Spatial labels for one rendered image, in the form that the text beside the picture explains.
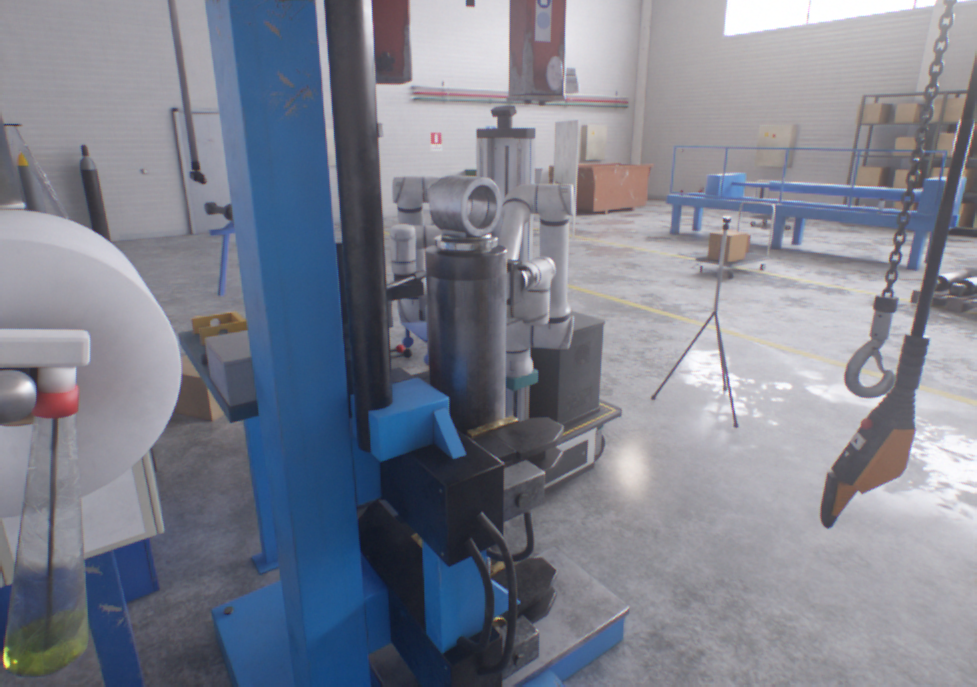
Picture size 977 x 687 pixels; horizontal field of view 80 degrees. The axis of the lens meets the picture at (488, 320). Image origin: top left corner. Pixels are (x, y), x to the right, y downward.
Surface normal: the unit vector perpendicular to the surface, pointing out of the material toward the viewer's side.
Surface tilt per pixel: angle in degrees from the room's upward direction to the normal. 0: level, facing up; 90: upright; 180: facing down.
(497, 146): 90
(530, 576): 0
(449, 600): 90
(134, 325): 90
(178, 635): 0
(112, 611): 90
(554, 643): 0
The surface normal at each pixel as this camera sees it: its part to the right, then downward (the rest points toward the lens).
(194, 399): -0.36, 0.28
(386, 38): 0.37, 0.28
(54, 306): 0.58, 0.25
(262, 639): 0.00, -0.95
